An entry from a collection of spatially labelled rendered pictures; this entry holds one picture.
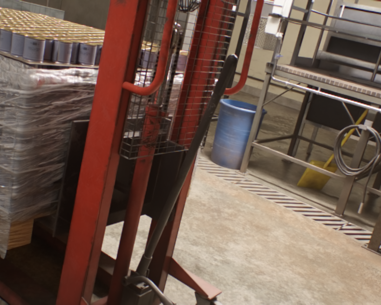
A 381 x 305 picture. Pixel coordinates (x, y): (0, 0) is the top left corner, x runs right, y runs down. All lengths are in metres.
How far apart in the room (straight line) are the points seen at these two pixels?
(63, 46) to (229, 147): 3.22
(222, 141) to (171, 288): 2.45
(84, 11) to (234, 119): 2.01
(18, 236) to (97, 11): 3.78
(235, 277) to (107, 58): 1.68
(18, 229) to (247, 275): 1.54
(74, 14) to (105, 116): 3.99
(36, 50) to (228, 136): 3.30
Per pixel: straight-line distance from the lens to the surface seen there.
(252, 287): 2.95
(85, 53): 1.94
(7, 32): 1.90
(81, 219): 1.92
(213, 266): 3.03
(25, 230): 1.97
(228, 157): 4.91
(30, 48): 1.79
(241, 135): 4.85
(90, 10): 5.53
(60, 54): 1.86
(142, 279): 2.05
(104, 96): 1.77
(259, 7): 2.05
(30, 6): 3.98
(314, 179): 4.95
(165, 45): 1.60
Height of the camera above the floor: 1.41
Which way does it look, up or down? 15 degrees down
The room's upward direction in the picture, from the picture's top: 13 degrees clockwise
